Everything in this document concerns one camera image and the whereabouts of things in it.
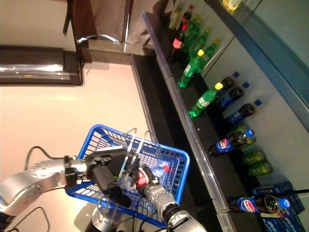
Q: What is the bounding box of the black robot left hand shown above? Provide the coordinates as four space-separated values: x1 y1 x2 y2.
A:
82 148 140 208

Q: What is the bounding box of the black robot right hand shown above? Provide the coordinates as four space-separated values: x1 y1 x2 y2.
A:
129 156 161 194

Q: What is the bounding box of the clear water bottle red cap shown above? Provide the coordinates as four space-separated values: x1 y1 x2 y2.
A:
135 164 171 190

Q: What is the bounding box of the green Sprite bottle yellow cap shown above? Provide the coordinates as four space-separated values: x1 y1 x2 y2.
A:
178 49 206 89
201 39 220 66
188 82 224 119
193 28 212 56
187 18 203 55
185 14 198 49

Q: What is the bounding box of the black shelf base plinth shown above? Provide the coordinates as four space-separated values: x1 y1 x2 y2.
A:
130 54 218 232

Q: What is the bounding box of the Pepsi cola bottle blue cap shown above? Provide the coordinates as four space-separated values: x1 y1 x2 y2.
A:
216 71 240 97
216 82 250 109
209 129 256 158
228 194 292 215
225 100 263 125

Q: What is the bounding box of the black low display stand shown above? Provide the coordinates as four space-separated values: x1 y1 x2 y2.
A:
0 45 85 87

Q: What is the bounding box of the narrow blue Oreo box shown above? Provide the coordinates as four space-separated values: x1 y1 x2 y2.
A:
252 181 294 196

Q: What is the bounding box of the wide blue Oreo box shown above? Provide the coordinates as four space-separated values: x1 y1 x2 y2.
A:
262 216 305 232

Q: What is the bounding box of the Coca-Cola bottle red cap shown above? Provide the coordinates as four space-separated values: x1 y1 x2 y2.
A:
181 4 195 27
168 24 189 64

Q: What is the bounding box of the brown fabric curtain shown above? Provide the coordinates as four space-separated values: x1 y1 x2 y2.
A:
70 0 157 49

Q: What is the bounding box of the dark blue Oreo box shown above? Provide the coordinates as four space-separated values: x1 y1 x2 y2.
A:
284 190 306 213

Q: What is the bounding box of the yellow tea bottle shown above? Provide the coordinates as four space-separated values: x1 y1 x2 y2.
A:
168 4 183 31

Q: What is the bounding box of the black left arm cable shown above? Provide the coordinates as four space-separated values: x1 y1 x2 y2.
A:
24 145 67 170

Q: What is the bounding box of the black shelf with clear rail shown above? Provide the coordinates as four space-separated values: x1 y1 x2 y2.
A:
141 9 309 232
206 0 309 126

